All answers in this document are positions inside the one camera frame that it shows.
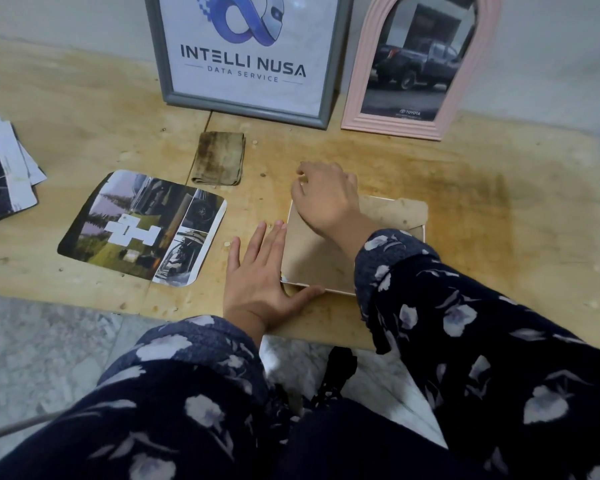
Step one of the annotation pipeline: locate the white picture frame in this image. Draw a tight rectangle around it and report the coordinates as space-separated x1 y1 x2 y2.
279 194 427 297

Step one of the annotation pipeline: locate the person's right hand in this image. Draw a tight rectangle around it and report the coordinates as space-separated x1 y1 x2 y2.
289 161 377 244

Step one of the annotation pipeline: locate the person's right forearm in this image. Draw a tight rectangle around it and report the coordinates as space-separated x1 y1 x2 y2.
329 219 600 480

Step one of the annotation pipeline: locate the grey framed Intelli Nusa sign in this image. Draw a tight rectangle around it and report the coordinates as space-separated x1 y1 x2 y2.
143 0 355 131

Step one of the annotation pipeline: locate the grey floor cable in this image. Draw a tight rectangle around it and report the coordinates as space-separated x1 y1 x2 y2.
0 408 66 443

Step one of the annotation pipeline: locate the brown wiping cloth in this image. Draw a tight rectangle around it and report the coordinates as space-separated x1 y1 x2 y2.
189 130 246 187

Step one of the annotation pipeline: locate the person's dark clothing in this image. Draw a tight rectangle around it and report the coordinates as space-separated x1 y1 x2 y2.
259 347 481 480

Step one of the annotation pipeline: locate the small brown backing board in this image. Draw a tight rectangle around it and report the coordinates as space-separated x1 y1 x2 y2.
281 195 429 291

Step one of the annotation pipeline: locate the dark car photo print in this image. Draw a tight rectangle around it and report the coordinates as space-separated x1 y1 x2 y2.
57 169 229 288

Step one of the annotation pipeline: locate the car brochure photo sheet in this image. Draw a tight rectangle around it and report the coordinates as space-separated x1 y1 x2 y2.
0 122 39 228

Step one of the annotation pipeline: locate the pink arched photo frame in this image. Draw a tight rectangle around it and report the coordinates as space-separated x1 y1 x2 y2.
341 0 503 141

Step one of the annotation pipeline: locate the white logo print paper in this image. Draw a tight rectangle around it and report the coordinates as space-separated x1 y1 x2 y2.
158 0 341 117

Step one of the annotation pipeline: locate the person's left forearm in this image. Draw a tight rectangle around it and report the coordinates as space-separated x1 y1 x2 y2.
0 312 271 480

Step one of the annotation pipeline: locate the person's left hand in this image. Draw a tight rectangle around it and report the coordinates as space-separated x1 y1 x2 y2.
222 219 326 335

